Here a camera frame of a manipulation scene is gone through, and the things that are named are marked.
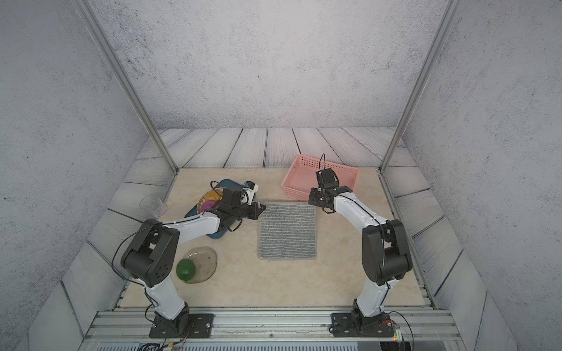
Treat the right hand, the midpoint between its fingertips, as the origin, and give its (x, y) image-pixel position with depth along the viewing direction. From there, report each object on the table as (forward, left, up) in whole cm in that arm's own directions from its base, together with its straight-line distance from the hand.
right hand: (315, 196), depth 93 cm
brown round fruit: (+6, +47, -6) cm, 48 cm away
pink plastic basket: (+24, +5, -13) cm, 28 cm away
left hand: (-4, +20, -2) cm, 21 cm away
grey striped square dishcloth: (-10, +12, -11) cm, 19 cm away
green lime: (-29, +48, -5) cm, 56 cm away
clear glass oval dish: (-23, +45, -12) cm, 52 cm away
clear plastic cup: (0, +74, -7) cm, 74 cm away
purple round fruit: (0, +48, -5) cm, 49 cm away
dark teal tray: (+18, +43, -11) cm, 48 cm away
